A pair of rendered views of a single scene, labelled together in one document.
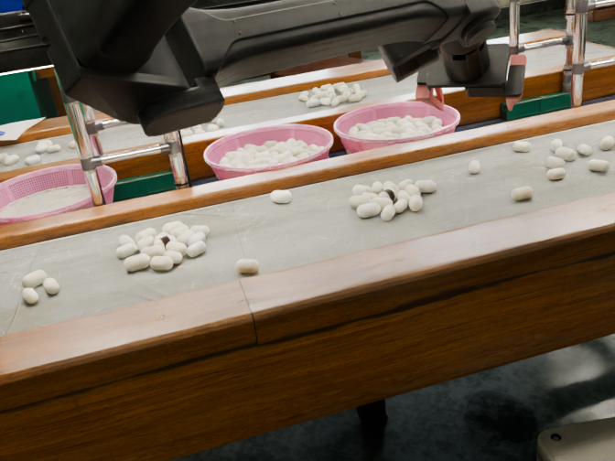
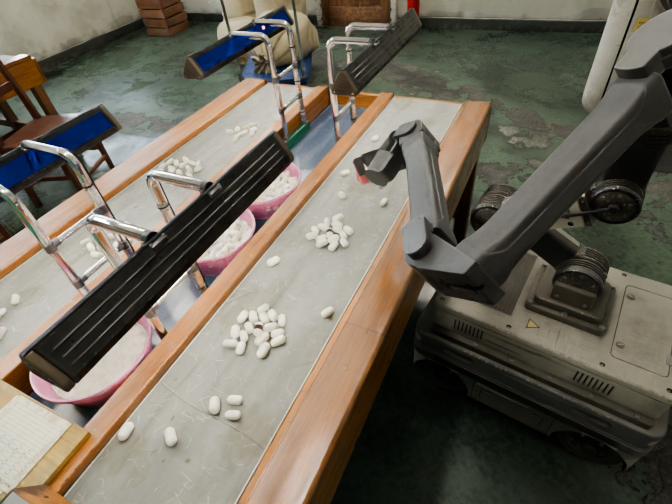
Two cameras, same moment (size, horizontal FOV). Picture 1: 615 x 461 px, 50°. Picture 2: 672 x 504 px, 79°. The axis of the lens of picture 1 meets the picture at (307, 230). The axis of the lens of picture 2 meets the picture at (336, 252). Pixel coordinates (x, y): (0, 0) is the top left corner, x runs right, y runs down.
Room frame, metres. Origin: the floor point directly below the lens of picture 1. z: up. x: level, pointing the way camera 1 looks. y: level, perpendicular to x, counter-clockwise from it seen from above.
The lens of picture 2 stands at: (0.37, 0.52, 1.53)
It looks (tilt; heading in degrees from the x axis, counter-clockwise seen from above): 43 degrees down; 313
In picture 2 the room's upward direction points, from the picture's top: 7 degrees counter-clockwise
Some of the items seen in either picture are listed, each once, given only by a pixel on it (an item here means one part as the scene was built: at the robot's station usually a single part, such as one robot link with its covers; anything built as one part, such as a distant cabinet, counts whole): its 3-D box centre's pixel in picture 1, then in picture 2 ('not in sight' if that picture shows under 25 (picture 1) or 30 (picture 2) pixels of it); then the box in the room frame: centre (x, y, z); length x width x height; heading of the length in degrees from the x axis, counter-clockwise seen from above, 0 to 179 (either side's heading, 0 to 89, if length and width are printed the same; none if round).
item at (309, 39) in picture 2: not in sight; (278, 38); (3.36, -2.30, 0.40); 0.74 x 0.56 x 0.38; 105
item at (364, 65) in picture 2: not in sight; (382, 46); (1.16, -0.69, 1.08); 0.62 x 0.08 x 0.07; 102
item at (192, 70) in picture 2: not in sight; (243, 38); (1.71, -0.57, 1.08); 0.62 x 0.08 x 0.07; 102
